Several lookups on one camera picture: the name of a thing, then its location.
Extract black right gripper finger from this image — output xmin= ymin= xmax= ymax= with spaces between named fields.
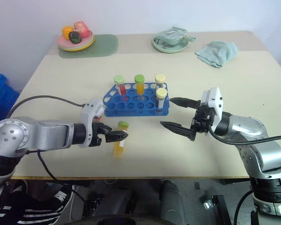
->
xmin=169 ymin=96 xmax=201 ymax=110
xmin=159 ymin=120 xmax=198 ymax=142

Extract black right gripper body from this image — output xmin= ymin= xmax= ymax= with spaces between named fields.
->
xmin=190 ymin=100 xmax=214 ymax=142

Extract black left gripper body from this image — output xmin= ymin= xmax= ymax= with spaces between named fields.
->
xmin=88 ymin=121 xmax=113 ymax=148

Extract yellow liquid green cap tube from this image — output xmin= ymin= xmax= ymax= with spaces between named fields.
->
xmin=111 ymin=120 xmax=130 ymax=160

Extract pale yellow cap test tube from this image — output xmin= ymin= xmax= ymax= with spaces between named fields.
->
xmin=155 ymin=74 xmax=167 ymax=91
xmin=155 ymin=87 xmax=168 ymax=111

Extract blue test tube rack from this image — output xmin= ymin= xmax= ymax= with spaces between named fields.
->
xmin=103 ymin=82 xmax=170 ymax=118

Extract red liquid green cap tube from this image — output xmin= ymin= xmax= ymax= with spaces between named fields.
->
xmin=113 ymin=75 xmax=128 ymax=102

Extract orange liquid green cap tube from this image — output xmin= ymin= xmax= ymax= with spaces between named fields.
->
xmin=133 ymin=74 xmax=146 ymax=101

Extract light green plate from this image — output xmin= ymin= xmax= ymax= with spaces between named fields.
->
xmin=152 ymin=35 xmax=189 ymax=54

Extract teal towel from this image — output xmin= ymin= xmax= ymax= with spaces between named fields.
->
xmin=194 ymin=40 xmax=239 ymax=69

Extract grey rounded shape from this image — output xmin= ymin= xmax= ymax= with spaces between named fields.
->
xmin=158 ymin=179 xmax=186 ymax=225

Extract yellow plate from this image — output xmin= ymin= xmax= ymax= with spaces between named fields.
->
xmin=60 ymin=38 xmax=96 ymax=53

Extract green placemat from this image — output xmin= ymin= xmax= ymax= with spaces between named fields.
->
xmin=58 ymin=34 xmax=119 ymax=59

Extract pale green plate in stack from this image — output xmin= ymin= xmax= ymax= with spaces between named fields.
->
xmin=58 ymin=35 xmax=96 ymax=50

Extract black white striped shoes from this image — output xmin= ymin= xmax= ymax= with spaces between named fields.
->
xmin=0 ymin=180 xmax=74 ymax=225

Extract pink plate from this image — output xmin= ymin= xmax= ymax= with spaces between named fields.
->
xmin=56 ymin=31 xmax=95 ymax=48

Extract dark toy food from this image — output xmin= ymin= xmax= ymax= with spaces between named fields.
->
xmin=68 ymin=31 xmax=82 ymax=44

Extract blue plastic bin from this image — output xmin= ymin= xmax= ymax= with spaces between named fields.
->
xmin=0 ymin=73 xmax=21 ymax=121

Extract pink toy food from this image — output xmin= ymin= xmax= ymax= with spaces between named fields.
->
xmin=73 ymin=21 xmax=89 ymax=38

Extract orange toy fruit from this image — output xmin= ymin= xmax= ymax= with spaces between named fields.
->
xmin=61 ymin=26 xmax=74 ymax=40

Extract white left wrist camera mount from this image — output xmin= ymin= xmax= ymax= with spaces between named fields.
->
xmin=80 ymin=98 xmax=106 ymax=149

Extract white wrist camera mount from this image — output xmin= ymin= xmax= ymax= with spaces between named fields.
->
xmin=80 ymin=98 xmax=106 ymax=149
xmin=200 ymin=87 xmax=224 ymax=138

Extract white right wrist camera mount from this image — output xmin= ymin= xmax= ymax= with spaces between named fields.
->
xmin=200 ymin=87 xmax=224 ymax=138

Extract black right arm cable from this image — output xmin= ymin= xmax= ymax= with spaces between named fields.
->
xmin=206 ymin=123 xmax=281 ymax=144

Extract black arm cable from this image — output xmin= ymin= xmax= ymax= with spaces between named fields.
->
xmin=206 ymin=123 xmax=281 ymax=144
xmin=4 ymin=94 xmax=88 ymax=120

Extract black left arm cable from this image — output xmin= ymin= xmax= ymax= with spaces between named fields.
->
xmin=4 ymin=94 xmax=88 ymax=120

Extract black hanging cable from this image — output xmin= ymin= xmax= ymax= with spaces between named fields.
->
xmin=37 ymin=149 xmax=89 ymax=211

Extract black metal bracket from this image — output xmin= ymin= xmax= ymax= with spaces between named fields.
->
xmin=200 ymin=194 xmax=233 ymax=225

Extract black cable at robot waist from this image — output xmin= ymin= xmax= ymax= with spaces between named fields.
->
xmin=233 ymin=189 xmax=256 ymax=225

